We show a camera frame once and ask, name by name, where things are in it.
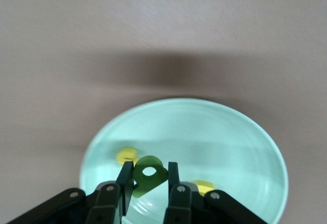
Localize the yellow letter u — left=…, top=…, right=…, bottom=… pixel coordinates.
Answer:
left=193, top=180, right=215, bottom=197

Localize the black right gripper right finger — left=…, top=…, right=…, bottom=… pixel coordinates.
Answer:
left=163, top=162, right=266, bottom=224

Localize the yellow letter s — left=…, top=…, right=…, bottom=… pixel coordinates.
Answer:
left=116, top=147, right=138, bottom=163

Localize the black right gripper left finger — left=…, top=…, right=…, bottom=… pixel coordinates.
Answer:
left=7, top=161, right=134, bottom=224

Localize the green letter b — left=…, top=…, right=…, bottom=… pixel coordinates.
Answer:
left=132, top=155, right=169, bottom=199

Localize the green plate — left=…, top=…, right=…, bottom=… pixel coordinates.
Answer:
left=78, top=97, right=289, bottom=224

